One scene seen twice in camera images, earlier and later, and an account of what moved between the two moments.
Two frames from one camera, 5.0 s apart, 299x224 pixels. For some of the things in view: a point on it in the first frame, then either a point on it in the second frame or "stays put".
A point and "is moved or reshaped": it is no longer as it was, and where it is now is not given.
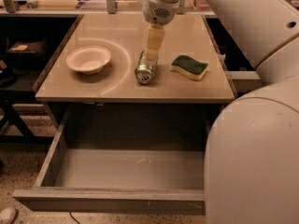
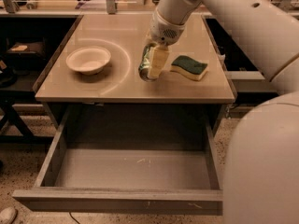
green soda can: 145,69 is moved or reshaped
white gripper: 158,12 to 163,32
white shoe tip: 7,215 stays put
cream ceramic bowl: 88,60 stays put
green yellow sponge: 194,69 stays put
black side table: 22,62 stays put
